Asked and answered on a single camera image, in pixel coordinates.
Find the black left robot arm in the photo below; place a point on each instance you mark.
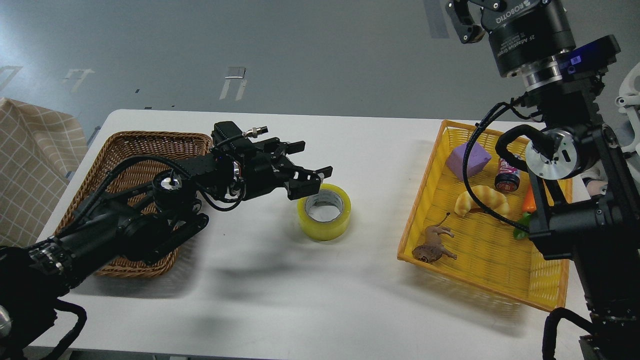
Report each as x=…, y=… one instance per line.
x=146, y=207

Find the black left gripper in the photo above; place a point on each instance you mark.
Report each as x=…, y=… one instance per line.
x=263, y=169

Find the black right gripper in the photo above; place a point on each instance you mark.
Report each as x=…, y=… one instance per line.
x=524, y=32

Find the beige checkered cloth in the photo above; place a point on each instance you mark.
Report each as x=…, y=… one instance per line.
x=39, y=147

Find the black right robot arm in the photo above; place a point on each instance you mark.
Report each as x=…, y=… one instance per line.
x=584, y=182

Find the toy croissant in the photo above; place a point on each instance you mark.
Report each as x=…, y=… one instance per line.
x=491, y=198

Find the brown toy lion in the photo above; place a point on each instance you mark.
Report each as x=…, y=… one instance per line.
x=433, y=249

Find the purple foam cube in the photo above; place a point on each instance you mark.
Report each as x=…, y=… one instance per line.
x=478, y=159

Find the small jam jar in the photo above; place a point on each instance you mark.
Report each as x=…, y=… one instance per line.
x=508, y=177

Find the yellow plastic basket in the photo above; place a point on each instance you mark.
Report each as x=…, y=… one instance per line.
x=488, y=256

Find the orange toy carrot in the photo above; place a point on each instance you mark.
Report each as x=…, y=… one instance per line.
x=528, y=208

